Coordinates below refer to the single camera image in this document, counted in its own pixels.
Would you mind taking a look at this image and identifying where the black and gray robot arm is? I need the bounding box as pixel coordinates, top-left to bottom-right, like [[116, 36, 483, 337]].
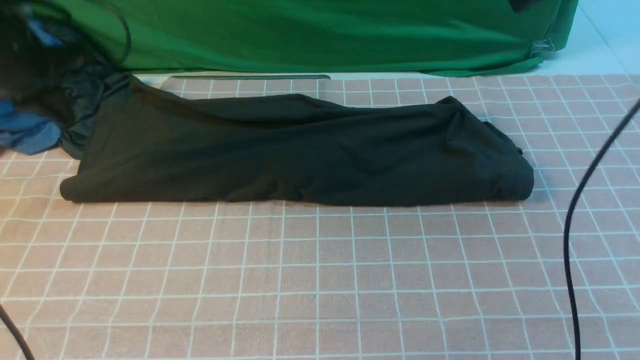
[[0, 0, 102, 128]]

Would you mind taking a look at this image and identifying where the pink checkered tablecloth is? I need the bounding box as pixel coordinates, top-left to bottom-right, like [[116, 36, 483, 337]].
[[0, 74, 639, 360]]

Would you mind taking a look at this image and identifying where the green backdrop cloth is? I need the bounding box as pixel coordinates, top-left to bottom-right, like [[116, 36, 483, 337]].
[[30, 0, 581, 78]]

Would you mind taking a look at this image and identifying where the dark navy crumpled garment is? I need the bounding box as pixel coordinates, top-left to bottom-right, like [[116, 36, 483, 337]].
[[53, 55, 133, 160]]

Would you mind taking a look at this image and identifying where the metal binder clip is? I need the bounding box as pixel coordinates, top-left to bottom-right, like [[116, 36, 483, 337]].
[[530, 38, 555, 59]]

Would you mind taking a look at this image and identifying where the gray long-sleeved shirt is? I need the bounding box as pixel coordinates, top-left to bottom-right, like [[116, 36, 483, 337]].
[[60, 79, 535, 207]]

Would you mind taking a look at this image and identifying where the blue garment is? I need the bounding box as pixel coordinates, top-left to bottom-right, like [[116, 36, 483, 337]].
[[1, 16, 63, 155]]

